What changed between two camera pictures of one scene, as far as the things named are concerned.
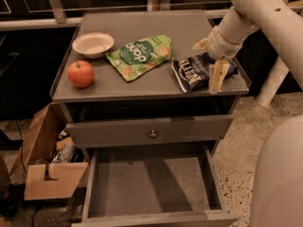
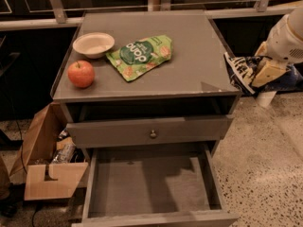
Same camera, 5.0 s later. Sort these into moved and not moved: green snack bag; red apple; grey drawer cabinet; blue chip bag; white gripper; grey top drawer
Moved: blue chip bag; white gripper
Not moved: green snack bag; grey top drawer; red apple; grey drawer cabinet
